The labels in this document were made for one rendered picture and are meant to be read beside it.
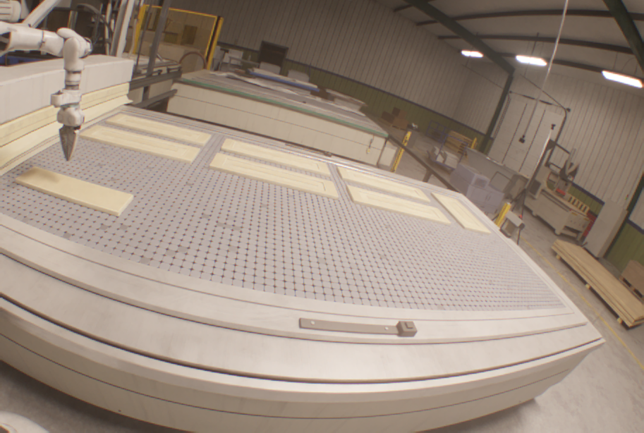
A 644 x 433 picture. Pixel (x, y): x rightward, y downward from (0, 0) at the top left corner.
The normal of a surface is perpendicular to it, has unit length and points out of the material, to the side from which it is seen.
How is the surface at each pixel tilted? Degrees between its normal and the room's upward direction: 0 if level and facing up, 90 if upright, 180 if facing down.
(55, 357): 90
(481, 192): 90
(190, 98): 90
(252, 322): 0
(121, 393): 90
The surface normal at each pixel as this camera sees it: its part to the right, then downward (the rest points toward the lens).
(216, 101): 0.13, 0.43
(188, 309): 0.31, -0.87
